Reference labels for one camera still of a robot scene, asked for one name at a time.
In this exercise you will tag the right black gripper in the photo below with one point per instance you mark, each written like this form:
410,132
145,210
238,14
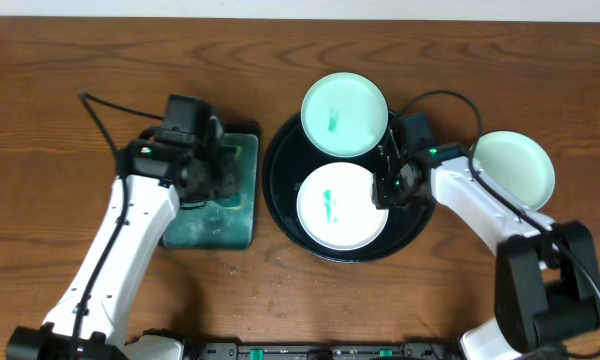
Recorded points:
382,197

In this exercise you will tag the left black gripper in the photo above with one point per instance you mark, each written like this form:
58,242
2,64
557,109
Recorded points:
222,170

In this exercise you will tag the green yellow sponge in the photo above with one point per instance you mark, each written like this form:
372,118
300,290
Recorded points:
235,150

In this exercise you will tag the white plate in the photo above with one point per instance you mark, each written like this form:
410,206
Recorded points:
335,207

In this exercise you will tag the mint plate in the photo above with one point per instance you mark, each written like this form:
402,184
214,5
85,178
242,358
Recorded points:
344,115
518,164

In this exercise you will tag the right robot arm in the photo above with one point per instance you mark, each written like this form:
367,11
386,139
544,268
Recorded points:
547,276

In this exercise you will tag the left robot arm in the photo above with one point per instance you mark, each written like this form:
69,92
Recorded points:
159,174

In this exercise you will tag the round black tray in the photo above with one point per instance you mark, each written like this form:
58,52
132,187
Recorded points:
289,160

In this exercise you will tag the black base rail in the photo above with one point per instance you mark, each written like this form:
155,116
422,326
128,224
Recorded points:
425,350

